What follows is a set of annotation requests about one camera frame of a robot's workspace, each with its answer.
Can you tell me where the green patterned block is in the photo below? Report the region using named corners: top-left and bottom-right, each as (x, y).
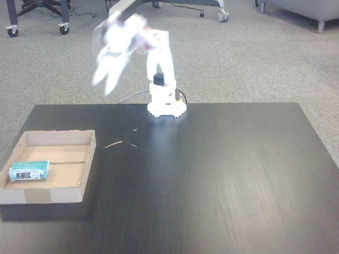
top-left (8, 159), bottom-right (51, 183)

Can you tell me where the shallow cardboard box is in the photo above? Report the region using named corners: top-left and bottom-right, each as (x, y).
top-left (0, 129), bottom-right (97, 205)

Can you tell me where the black office chair base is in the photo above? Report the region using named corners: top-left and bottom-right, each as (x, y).
top-left (20, 0), bottom-right (72, 17)

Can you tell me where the beige chair base with casters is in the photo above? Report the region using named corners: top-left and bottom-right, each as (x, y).
top-left (108, 0), bottom-right (230, 23)

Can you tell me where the grey sofa with metal legs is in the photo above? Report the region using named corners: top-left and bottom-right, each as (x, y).
top-left (254, 0), bottom-right (339, 34)

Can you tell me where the grey robot power cable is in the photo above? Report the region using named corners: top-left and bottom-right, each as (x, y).
top-left (117, 89), bottom-right (188, 105)

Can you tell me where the black floor cable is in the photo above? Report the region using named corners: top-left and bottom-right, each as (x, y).
top-left (69, 6), bottom-right (97, 19)

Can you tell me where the dark cart frame with casters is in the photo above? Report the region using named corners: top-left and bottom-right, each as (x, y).
top-left (5, 0), bottom-right (71, 38)

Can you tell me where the black cable with plug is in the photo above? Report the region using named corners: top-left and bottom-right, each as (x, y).
top-left (169, 1), bottom-right (206, 18)

